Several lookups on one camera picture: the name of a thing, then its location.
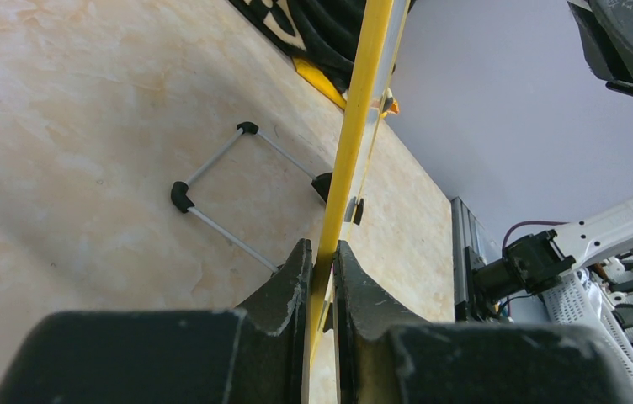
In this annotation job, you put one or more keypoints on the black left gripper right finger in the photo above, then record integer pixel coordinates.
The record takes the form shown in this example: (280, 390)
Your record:
(389, 354)

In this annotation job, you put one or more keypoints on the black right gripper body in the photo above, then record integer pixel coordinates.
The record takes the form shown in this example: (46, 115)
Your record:
(606, 35)

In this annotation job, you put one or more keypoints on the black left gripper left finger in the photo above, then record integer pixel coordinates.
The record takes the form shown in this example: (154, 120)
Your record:
(254, 352)

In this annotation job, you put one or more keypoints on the yellow framed whiteboard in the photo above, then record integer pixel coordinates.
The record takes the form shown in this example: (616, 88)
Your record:
(379, 40)

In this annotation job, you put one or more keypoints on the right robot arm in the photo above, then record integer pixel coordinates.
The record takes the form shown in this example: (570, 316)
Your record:
(534, 263)

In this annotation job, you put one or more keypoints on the black whiteboard stand right foot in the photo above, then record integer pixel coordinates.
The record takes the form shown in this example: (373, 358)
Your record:
(356, 211)

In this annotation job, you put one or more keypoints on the yellow cloth under blanket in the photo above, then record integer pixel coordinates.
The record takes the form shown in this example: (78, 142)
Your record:
(322, 84)

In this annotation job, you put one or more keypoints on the black floral blanket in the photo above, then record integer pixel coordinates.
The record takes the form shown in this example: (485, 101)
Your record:
(322, 32)

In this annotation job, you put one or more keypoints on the aluminium frame rail right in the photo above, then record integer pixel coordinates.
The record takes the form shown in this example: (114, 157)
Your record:
(473, 249)

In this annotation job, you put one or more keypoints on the metal whiteboard stand frame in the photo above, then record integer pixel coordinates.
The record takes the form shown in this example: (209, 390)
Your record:
(251, 168)

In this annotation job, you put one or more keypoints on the white perforated cable tray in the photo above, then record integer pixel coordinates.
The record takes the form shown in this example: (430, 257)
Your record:
(578, 300)

